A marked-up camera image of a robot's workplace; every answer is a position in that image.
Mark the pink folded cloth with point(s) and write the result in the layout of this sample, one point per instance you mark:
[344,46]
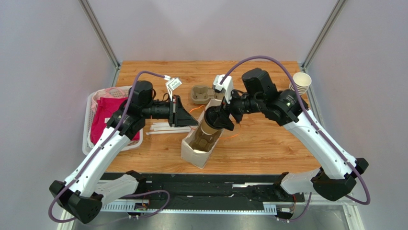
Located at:
[105,109]

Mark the bundle of wrapped straws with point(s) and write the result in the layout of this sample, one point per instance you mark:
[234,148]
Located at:
[165,128]

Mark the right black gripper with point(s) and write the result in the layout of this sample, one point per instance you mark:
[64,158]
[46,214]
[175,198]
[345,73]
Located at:
[230,111]

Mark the white paper takeout bag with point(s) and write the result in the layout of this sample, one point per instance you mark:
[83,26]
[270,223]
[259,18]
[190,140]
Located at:
[195,157]

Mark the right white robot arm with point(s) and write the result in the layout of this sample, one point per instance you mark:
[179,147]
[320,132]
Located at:
[335,178]

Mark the stack of paper cups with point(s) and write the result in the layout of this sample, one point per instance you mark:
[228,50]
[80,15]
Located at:
[302,82]

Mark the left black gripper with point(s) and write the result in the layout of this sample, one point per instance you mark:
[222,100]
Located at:
[181,117]

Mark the black plastic cup lid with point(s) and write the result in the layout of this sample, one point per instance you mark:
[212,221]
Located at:
[212,117]

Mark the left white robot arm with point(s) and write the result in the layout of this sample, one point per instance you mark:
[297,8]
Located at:
[79,194]

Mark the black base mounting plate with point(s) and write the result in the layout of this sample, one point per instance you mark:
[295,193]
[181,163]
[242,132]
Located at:
[211,193]

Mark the brown paper coffee cup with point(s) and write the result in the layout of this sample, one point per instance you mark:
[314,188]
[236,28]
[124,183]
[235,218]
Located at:
[208,130]

